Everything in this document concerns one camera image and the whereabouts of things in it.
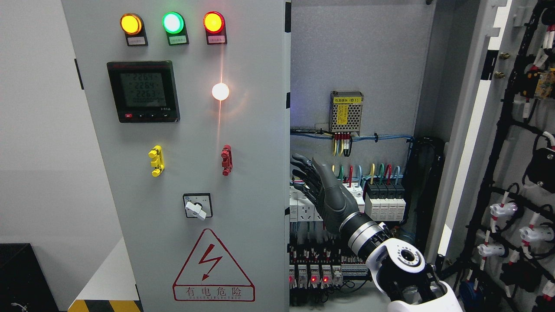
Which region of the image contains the green indicator lamp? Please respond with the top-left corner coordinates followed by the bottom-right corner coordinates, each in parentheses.
top-left (162, 11), bottom-right (189, 46)

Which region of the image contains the black right cable harness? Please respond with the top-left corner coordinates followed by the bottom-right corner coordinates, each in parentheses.
top-left (403, 137), bottom-right (467, 278)

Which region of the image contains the black digital power meter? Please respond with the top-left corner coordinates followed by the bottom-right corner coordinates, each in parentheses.
top-left (107, 60), bottom-right (180, 123)

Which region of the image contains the metal mesh power supply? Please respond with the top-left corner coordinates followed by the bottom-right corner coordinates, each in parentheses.
top-left (329, 91), bottom-right (363, 133)

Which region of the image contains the red terminal post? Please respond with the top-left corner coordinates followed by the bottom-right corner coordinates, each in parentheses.
top-left (221, 144), bottom-right (233, 176)

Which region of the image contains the white rotary selector switch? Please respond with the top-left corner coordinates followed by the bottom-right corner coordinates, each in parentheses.
top-left (183, 193), bottom-right (213, 221)

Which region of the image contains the yellow terminal post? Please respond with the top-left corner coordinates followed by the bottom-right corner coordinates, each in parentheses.
top-left (148, 145), bottom-right (165, 177)

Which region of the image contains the red high voltage warning sticker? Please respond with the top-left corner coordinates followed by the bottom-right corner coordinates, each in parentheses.
top-left (172, 228), bottom-right (255, 302)

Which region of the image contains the lower relay terminal row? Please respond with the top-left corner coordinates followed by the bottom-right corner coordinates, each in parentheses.
top-left (286, 242), bottom-right (369, 290)

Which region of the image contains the yellow indicator lamp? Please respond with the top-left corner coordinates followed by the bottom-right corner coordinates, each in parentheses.
top-left (120, 13), bottom-right (147, 47)

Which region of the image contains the red indicator lamp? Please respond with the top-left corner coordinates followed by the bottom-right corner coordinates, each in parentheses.
top-left (203, 11), bottom-right (227, 44)

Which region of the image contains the black surge protector block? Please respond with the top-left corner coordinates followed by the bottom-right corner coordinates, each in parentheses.
top-left (364, 182), bottom-right (406, 222)

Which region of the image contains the white socket breaker row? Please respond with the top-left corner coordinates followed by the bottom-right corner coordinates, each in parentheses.
top-left (289, 183), bottom-right (365, 222)

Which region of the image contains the grey cabinet door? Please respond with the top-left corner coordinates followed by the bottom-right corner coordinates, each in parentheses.
top-left (62, 0), bottom-right (290, 312)
top-left (416, 0), bottom-right (554, 312)

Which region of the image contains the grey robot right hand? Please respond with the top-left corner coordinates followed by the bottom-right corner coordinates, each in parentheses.
top-left (290, 153), bottom-right (359, 235)

